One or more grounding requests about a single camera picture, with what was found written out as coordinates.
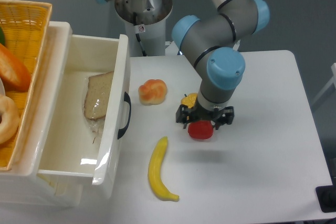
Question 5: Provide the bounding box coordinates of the white frame at right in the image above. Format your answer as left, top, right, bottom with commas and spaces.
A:
310, 63, 335, 112

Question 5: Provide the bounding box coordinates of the orange baguette loaf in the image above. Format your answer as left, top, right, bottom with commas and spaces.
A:
1, 44, 31, 92

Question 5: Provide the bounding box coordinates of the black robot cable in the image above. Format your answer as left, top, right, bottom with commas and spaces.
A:
132, 11, 147, 57

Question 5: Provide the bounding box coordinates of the yellow banana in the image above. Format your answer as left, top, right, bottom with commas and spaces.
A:
148, 136, 180, 202

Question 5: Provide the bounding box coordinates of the yellow woven basket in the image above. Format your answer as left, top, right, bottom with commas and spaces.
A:
1, 0, 53, 172

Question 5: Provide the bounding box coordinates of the black device at edge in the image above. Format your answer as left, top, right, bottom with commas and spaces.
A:
316, 185, 335, 213

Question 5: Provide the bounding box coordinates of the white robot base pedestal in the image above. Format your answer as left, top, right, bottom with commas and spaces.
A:
114, 0, 173, 57

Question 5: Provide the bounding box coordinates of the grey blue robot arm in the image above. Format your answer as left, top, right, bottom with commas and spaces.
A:
96, 0, 270, 128

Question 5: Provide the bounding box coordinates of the orange knotted bread roll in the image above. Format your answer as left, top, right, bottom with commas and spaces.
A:
138, 79, 167, 105

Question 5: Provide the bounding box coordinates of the yellow bell pepper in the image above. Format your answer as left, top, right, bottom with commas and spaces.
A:
181, 93, 197, 109

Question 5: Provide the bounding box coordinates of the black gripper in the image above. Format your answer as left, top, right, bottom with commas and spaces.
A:
175, 103, 234, 130

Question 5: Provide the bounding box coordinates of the beige bagel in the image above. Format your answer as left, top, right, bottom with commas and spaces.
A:
1, 95, 20, 144

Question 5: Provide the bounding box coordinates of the white drawer cabinet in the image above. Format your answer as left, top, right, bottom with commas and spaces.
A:
1, 22, 72, 206

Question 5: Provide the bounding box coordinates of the green vegetable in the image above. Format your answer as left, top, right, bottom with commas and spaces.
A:
0, 27, 6, 46

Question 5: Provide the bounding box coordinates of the red bell pepper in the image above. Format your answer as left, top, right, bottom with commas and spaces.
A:
187, 120, 213, 140

